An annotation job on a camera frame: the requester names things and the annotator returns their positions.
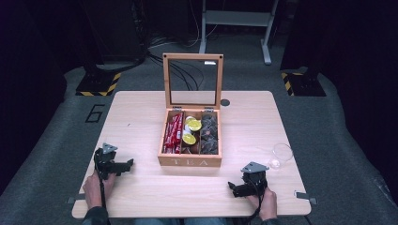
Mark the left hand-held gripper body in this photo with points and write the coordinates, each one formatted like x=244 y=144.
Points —
x=106 y=159

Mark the white metal stand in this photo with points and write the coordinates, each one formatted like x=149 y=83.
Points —
x=237 y=18

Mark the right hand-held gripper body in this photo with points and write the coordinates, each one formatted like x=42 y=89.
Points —
x=255 y=179

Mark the person's left hand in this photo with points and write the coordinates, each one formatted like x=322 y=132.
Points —
x=94 y=190

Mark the black table grommet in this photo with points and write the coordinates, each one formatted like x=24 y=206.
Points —
x=225 y=102

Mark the black hazard striped stand base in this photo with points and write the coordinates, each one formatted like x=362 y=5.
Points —
x=100 y=84
x=303 y=84

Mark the clear plastic cup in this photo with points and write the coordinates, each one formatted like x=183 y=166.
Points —
x=281 y=155

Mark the grey table bracket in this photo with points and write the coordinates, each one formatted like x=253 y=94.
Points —
x=76 y=198
x=305 y=197

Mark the yellow lid capsule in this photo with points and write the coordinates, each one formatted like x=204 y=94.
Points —
x=189 y=119
x=189 y=139
x=194 y=125

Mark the bundle of red sachets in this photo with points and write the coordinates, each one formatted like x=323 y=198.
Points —
x=172 y=134

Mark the person's right hand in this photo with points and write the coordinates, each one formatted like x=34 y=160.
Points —
x=267 y=204

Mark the dark pyramid tea bag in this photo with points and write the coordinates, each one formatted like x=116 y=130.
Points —
x=209 y=146
x=207 y=133
x=209 y=121

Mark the brown capsule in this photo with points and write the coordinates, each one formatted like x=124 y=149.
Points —
x=193 y=149

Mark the wooden tea box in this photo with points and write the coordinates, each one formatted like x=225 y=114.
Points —
x=191 y=137

